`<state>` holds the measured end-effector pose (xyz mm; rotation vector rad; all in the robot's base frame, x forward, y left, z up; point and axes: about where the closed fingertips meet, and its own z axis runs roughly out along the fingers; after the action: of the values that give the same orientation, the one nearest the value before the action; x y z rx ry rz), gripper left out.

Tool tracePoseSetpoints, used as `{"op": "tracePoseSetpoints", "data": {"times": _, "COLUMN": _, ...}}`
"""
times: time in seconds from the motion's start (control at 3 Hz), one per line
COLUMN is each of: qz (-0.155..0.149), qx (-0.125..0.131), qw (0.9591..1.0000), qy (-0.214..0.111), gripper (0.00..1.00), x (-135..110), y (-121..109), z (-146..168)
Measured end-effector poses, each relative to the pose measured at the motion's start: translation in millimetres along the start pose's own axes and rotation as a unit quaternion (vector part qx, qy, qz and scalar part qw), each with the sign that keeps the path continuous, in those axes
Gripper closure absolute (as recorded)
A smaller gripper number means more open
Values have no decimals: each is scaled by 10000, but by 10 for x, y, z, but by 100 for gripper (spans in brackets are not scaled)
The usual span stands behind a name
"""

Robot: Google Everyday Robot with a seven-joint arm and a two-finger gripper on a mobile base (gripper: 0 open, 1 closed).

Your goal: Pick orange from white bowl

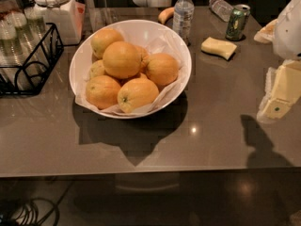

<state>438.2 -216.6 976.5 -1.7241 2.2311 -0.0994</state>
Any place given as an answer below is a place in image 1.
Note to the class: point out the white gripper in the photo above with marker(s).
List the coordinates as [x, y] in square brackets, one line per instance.
[288, 32]

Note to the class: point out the green soda can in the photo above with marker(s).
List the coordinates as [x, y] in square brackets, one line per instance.
[237, 22]

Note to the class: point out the hidden centre back orange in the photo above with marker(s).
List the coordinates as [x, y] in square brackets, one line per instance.
[142, 56]

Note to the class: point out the banana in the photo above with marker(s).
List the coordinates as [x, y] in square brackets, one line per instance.
[165, 15]

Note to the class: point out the drinking glass back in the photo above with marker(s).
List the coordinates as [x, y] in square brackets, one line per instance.
[35, 21]

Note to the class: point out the yellow sponge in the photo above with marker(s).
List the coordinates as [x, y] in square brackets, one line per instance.
[221, 48]

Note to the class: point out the white ceramic lidded jar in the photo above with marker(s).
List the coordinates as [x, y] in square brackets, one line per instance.
[67, 15]

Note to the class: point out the white paper liner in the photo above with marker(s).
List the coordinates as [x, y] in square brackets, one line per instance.
[163, 41]

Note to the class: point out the drinking glass front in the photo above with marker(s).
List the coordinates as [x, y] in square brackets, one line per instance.
[10, 47]

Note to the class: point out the lying clear plastic bottle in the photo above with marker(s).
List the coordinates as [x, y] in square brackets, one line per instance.
[221, 9]

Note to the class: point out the black wire rack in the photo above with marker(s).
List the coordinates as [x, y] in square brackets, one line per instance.
[30, 78]

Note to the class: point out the drinking glass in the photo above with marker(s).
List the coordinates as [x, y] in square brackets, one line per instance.
[10, 47]
[19, 21]
[35, 21]

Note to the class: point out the small left middle orange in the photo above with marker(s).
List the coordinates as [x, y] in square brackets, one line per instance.
[97, 69]

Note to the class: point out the drinking glass middle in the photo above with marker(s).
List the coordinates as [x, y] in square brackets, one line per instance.
[19, 21]

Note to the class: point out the clear plastic water bottle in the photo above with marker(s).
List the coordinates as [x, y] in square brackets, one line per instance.
[182, 18]

